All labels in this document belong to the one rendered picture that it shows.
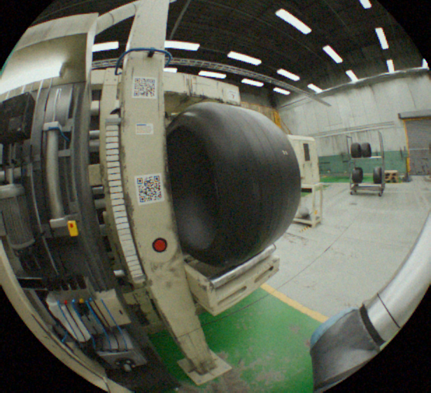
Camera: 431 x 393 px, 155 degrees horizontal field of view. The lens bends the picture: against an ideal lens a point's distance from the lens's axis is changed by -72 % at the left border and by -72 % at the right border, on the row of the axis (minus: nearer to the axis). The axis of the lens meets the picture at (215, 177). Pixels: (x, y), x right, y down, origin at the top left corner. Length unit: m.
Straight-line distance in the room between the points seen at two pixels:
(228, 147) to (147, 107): 0.25
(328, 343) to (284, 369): 1.08
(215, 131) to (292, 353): 1.39
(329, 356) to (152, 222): 0.48
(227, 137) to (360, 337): 0.45
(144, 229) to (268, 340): 1.23
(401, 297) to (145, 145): 0.58
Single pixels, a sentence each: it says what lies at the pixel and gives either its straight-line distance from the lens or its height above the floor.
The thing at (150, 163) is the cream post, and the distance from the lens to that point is 0.46.
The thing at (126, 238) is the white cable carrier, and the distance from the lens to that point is 0.48.
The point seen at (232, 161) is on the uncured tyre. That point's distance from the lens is 0.37.
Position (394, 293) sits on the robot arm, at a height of 1.10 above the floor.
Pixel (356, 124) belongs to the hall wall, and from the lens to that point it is 11.83.
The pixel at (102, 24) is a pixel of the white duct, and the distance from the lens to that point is 1.19.
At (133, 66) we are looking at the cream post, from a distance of 0.56.
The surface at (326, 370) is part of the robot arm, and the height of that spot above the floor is 1.02.
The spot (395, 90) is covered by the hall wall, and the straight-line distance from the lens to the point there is 11.98.
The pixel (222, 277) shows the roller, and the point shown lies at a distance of 0.56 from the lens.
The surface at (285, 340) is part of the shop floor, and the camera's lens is 1.44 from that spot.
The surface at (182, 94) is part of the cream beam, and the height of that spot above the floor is 1.64.
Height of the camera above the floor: 1.25
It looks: 3 degrees down
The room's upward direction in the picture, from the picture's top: 6 degrees counter-clockwise
